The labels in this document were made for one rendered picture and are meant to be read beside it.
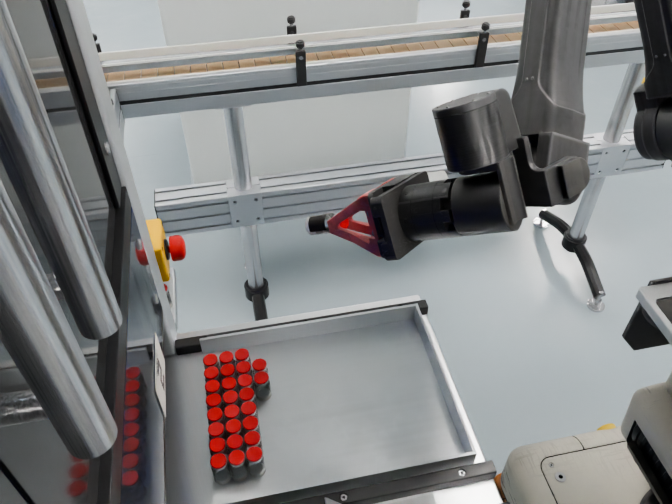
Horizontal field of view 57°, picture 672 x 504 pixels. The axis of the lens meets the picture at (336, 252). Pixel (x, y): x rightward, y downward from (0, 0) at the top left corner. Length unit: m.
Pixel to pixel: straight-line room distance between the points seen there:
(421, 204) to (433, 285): 1.69
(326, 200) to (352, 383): 0.98
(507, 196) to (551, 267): 1.89
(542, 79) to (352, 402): 0.51
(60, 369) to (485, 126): 0.42
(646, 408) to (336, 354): 0.50
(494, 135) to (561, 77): 0.11
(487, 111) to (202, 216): 1.36
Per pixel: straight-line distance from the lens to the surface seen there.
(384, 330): 1.00
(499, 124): 0.57
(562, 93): 0.64
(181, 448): 0.91
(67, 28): 0.64
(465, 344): 2.13
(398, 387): 0.94
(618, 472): 1.67
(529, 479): 1.60
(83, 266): 0.28
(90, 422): 0.26
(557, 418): 2.04
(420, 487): 0.85
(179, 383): 0.97
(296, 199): 1.82
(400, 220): 0.61
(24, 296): 0.20
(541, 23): 0.66
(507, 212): 0.58
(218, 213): 1.83
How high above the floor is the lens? 1.66
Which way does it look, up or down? 44 degrees down
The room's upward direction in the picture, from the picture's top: straight up
